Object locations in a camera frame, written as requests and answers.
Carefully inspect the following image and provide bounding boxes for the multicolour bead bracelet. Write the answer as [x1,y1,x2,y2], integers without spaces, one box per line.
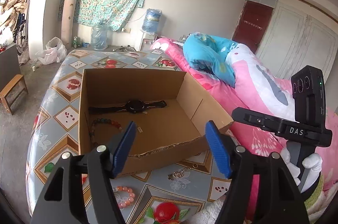
[90,117,124,145]

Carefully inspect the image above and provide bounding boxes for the gold charm chain bracelet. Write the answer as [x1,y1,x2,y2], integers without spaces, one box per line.
[167,167,191,181]

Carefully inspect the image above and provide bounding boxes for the peach bead bracelet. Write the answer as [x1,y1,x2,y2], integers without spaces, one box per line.
[113,185,136,210]

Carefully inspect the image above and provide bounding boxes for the white gloved right hand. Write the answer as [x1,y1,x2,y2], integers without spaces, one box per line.
[279,147,323,194]

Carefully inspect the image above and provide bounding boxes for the black wrist watch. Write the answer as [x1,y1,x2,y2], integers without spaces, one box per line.
[88,100,167,114]

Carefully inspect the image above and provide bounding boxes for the brown cardboard box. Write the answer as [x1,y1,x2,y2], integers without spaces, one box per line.
[79,68,233,176]

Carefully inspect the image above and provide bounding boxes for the white fluffy blanket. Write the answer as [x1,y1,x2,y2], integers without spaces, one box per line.
[182,195,226,224]

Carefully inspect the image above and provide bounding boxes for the patterned fruit tablecloth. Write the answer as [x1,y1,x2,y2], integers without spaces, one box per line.
[26,49,230,223]

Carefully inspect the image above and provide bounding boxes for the white wardrobe doors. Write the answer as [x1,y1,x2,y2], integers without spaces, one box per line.
[256,0,337,80]

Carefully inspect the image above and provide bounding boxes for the blue floral pillow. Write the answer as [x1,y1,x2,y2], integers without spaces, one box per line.
[183,32,238,87]

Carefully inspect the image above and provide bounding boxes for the white water dispenser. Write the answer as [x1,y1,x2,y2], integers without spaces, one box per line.
[139,32,158,51]

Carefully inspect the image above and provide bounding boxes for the empty water jug on floor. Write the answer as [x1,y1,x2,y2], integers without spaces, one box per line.
[90,23,108,51]

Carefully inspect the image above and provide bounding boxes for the dark red door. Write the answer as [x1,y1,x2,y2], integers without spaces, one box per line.
[232,1,273,53]

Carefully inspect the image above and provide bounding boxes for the white plastic bags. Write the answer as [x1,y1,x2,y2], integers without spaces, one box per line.
[35,37,67,65]

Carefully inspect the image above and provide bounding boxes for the small wooden stool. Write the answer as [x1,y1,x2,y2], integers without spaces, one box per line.
[1,74,29,115]

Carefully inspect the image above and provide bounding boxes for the blue water bottle on dispenser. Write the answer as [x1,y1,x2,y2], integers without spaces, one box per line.
[142,8,162,35]

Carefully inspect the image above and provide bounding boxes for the dark grey cabinet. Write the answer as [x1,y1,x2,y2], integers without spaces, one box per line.
[0,42,21,91]

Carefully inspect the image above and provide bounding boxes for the rolled beige mat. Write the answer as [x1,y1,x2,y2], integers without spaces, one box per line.
[61,0,77,47]

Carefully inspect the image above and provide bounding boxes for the pile of clothes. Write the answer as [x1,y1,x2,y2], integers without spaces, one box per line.
[1,0,30,66]

